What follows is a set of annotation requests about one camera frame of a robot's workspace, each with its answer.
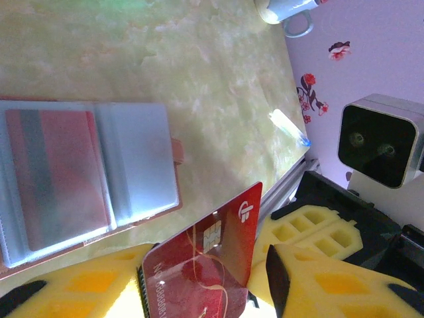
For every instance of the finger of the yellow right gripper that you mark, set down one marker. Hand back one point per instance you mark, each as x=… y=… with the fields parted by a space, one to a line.
x=308 y=218
x=331 y=243

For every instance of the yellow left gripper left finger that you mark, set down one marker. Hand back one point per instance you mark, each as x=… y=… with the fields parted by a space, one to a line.
x=83 y=291

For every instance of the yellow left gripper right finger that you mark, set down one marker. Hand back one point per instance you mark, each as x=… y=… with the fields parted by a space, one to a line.
x=331 y=291

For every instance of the red credit card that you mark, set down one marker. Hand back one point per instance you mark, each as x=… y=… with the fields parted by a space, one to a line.
x=205 y=258
x=66 y=179

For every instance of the clear pen with blue cap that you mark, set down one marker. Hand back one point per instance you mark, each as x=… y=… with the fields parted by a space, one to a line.
x=288 y=126

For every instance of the grey-blue ceramic mug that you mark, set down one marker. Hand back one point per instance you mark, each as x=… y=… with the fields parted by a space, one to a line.
x=288 y=8

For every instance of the long aluminium frame rail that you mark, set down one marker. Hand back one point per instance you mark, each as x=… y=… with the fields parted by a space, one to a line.
x=285 y=192

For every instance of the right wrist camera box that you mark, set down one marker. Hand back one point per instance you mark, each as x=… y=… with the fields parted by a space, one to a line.
x=377 y=142

